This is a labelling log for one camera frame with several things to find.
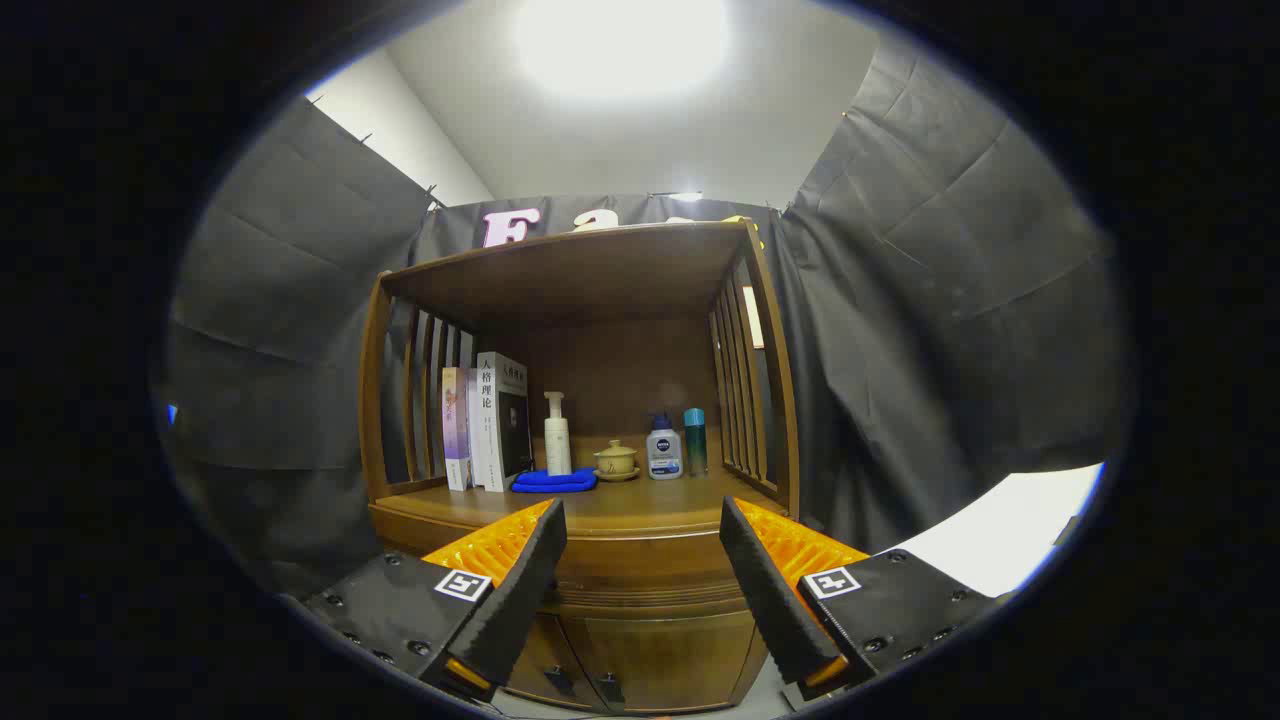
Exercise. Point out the teal bottle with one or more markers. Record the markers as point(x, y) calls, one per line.
point(696, 440)

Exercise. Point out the brown wooden cabinet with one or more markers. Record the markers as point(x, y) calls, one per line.
point(620, 360)

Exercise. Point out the thick white and black book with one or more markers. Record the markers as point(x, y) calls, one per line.
point(492, 430)

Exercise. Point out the beige lidded teacup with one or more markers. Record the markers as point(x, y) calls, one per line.
point(616, 462)

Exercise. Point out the pink and purple book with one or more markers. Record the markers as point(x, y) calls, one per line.
point(456, 430)

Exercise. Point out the folded blue cloth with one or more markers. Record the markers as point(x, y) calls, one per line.
point(555, 482)

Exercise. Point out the thin white book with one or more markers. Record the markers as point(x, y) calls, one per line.
point(476, 440)

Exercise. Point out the white table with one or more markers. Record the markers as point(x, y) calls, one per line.
point(1010, 530)

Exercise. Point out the wooden cabinet door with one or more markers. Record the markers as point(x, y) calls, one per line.
point(670, 660)
point(545, 650)

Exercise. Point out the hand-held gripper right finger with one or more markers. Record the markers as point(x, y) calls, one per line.
point(770, 600)

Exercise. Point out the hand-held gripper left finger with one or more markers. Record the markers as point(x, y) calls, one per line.
point(520, 590)

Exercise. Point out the wooden countertop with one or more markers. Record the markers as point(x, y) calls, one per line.
point(650, 500)

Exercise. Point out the white pump bottle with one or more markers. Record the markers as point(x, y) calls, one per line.
point(557, 445)

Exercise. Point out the white bottle with blue cap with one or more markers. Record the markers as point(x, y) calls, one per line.
point(664, 455)

